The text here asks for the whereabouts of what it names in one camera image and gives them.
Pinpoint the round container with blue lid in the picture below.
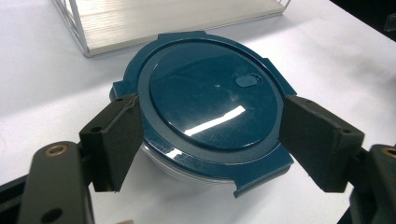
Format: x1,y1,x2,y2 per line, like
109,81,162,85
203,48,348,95
109,30,298,199

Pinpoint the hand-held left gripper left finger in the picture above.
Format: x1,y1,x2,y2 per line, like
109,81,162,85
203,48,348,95
78,92,145,193

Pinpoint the clear acrylic box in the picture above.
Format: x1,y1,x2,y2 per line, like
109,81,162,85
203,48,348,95
51,0,293,59

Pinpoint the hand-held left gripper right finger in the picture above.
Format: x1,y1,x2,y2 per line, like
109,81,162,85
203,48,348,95
278,94,366,193

